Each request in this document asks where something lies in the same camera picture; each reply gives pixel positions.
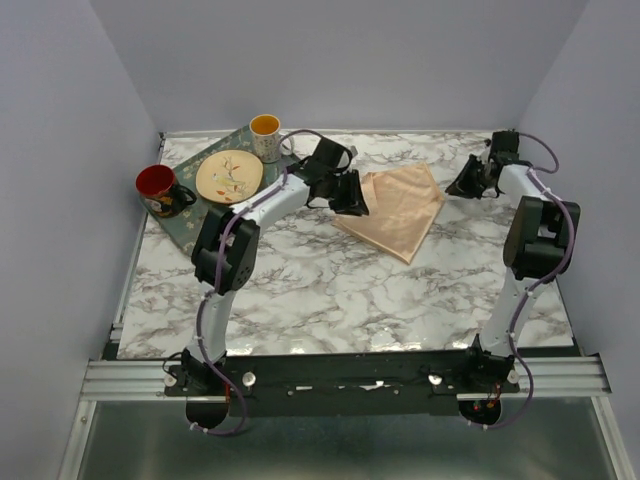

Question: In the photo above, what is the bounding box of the green floral tray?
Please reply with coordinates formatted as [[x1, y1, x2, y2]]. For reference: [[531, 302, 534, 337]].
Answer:
[[137, 124, 309, 256]]

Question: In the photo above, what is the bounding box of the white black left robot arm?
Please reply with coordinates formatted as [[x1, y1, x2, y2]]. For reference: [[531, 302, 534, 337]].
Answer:
[[180, 136, 369, 395]]

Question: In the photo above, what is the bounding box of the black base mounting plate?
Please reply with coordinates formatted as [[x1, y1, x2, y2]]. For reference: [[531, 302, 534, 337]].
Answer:
[[164, 349, 519, 427]]

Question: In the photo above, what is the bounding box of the cream bird plate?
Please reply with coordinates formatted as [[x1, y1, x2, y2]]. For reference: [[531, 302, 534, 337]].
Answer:
[[195, 150, 264, 205]]

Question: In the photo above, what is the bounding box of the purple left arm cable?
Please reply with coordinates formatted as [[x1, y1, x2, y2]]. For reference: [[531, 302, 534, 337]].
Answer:
[[188, 128, 326, 436]]

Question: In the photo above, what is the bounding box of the peach cloth napkin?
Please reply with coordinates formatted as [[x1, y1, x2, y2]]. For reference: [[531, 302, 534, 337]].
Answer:
[[333, 162, 445, 264]]

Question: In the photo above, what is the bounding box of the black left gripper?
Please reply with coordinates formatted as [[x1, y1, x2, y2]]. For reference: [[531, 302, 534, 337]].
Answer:
[[324, 169, 370, 218]]

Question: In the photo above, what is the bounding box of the white mug yellow inside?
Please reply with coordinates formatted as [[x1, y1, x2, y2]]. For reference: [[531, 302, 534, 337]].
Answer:
[[249, 114, 294, 164]]

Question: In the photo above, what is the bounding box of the black mug red inside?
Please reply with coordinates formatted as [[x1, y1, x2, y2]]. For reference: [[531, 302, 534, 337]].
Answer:
[[135, 164, 197, 218]]

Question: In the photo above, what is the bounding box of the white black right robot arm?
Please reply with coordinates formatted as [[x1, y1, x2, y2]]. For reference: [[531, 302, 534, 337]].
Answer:
[[446, 130, 581, 392]]

